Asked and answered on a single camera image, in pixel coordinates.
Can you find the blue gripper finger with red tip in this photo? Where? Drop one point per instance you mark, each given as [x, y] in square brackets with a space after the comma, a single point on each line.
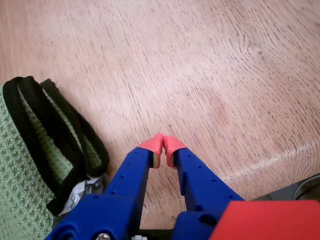
[202, 190]
[117, 205]

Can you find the green waffle cloth black trim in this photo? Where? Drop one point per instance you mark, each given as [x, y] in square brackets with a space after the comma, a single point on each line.
[15, 162]

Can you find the grey duct tape piece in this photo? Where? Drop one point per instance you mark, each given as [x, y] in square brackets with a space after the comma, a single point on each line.
[80, 190]

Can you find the red camera mount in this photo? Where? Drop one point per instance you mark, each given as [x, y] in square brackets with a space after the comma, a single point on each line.
[270, 222]

